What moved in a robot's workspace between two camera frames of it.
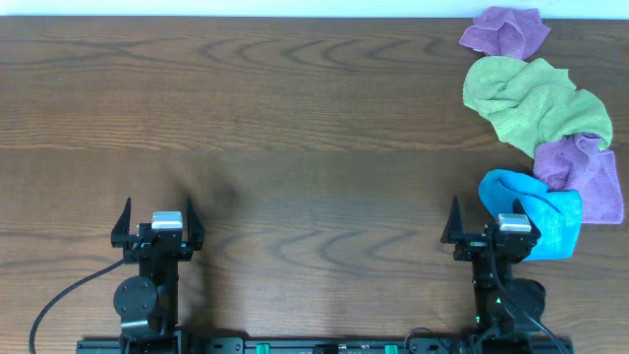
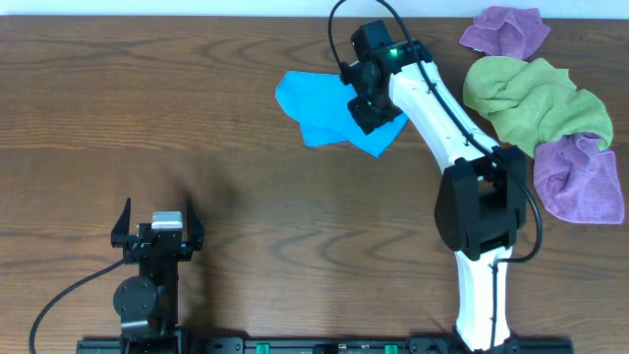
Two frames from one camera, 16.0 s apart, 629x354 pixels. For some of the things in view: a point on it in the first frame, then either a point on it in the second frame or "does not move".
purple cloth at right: [582, 162] does not move
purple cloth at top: [505, 31] does not move
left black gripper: [140, 253] does not move
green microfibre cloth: [534, 104] does not move
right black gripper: [453, 232] -> [368, 123]
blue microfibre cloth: [556, 213] -> [319, 102]
